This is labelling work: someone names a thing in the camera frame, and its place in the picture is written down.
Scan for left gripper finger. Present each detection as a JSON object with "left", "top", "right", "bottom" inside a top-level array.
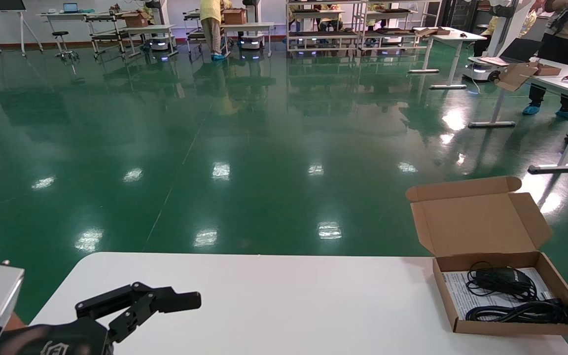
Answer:
[{"left": 75, "top": 282, "right": 202, "bottom": 344}]

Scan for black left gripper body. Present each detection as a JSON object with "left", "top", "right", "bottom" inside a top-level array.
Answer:
[{"left": 0, "top": 316, "right": 114, "bottom": 355}]

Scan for brown cardboard storage box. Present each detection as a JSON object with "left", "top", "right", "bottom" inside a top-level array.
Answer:
[{"left": 406, "top": 176, "right": 568, "bottom": 337}]

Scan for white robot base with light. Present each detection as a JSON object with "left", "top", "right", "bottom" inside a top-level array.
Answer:
[
  {"left": 145, "top": 35, "right": 172, "bottom": 62},
  {"left": 239, "top": 0, "right": 267, "bottom": 52}
]

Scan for open small cardboard box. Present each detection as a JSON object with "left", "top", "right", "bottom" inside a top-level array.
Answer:
[{"left": 494, "top": 61, "right": 563, "bottom": 92}]

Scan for wooden board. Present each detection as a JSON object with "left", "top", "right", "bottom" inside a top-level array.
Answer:
[{"left": 3, "top": 312, "right": 27, "bottom": 332}]

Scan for white printed paper manual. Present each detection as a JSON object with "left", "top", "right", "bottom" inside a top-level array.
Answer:
[{"left": 442, "top": 268, "right": 553, "bottom": 321}]

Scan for person beige sweater black pants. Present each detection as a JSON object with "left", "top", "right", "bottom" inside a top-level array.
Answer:
[{"left": 522, "top": 0, "right": 568, "bottom": 120}]

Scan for metal trolley rack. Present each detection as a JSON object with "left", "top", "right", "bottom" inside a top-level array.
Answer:
[
  {"left": 184, "top": 10, "right": 215, "bottom": 60},
  {"left": 86, "top": 12, "right": 134, "bottom": 61}
]

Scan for open black laptop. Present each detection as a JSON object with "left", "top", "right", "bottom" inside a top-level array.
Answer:
[{"left": 501, "top": 38, "right": 545, "bottom": 64}]

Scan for white table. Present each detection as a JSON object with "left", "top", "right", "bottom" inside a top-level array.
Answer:
[
  {"left": 123, "top": 25, "right": 179, "bottom": 58},
  {"left": 217, "top": 22, "right": 276, "bottom": 58}
]

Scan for black round stool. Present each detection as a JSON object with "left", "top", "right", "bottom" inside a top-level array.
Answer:
[{"left": 51, "top": 31, "right": 80, "bottom": 63}]

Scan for standing person in yellow coat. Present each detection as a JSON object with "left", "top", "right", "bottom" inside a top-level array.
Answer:
[{"left": 199, "top": 0, "right": 229, "bottom": 61}]

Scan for tall white wheeled robot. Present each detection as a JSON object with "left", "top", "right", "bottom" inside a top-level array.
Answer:
[{"left": 463, "top": 0, "right": 536, "bottom": 83}]

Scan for white desk with T-legs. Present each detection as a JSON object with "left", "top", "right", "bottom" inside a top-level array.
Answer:
[{"left": 409, "top": 27, "right": 488, "bottom": 90}]

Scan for white desk with laptop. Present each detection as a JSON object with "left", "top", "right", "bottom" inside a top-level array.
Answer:
[{"left": 41, "top": 10, "right": 117, "bottom": 30}]

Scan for white metal shelf rack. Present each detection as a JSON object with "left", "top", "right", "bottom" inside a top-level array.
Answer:
[
  {"left": 360, "top": 0, "right": 442, "bottom": 52},
  {"left": 285, "top": 0, "right": 364, "bottom": 54}
]

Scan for seated person behind shelf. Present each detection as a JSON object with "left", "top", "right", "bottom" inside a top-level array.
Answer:
[{"left": 321, "top": 4, "right": 344, "bottom": 31}]

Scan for black mouse with cable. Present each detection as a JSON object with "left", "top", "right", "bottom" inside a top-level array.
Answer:
[{"left": 466, "top": 261, "right": 538, "bottom": 302}]

